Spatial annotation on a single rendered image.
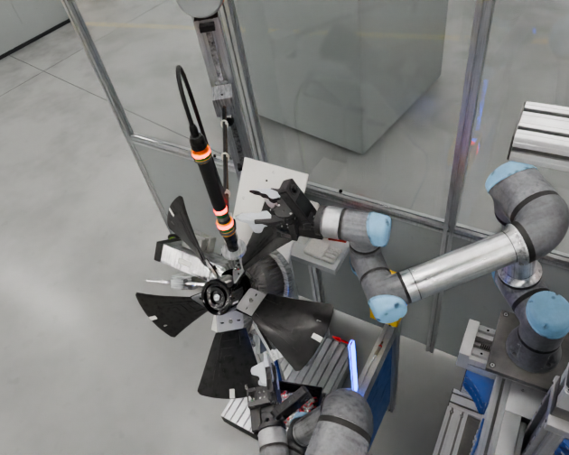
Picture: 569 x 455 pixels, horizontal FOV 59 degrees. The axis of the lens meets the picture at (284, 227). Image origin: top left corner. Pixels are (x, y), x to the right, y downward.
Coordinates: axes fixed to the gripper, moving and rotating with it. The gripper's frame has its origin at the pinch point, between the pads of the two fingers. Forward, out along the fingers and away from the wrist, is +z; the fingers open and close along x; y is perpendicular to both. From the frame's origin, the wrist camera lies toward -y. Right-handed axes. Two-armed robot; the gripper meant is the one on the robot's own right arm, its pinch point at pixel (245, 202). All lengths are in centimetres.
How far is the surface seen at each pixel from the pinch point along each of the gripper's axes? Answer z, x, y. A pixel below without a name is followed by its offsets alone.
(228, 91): 32, 56, 8
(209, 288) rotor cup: 21.1, -1.4, 42.3
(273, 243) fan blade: 1.0, 9.9, 27.6
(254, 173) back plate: 22, 43, 33
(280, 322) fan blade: -3.6, -4.8, 47.3
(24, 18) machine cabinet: 457, 347, 137
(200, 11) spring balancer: 38, 61, -18
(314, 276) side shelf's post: 9, 54, 106
